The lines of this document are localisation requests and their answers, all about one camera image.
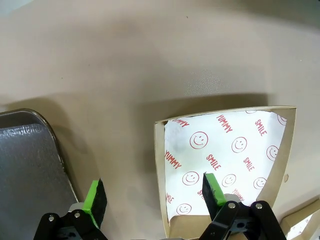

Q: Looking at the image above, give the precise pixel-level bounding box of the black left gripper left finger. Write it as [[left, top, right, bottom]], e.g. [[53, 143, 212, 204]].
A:
[[33, 177, 108, 240]]

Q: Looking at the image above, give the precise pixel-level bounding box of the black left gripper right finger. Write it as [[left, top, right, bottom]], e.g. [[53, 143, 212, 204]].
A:
[[198, 171, 287, 240]]

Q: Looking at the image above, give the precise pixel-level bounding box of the brown cardboard donut box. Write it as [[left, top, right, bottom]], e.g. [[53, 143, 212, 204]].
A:
[[153, 105, 298, 240], [281, 196, 320, 240]]

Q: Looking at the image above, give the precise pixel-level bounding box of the brown plastic serving tray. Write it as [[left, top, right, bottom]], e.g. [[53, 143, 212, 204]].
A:
[[0, 107, 80, 240]]

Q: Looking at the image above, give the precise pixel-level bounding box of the white red-printed paper liner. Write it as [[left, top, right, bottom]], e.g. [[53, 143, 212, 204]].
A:
[[287, 212, 320, 240], [163, 109, 288, 226]]

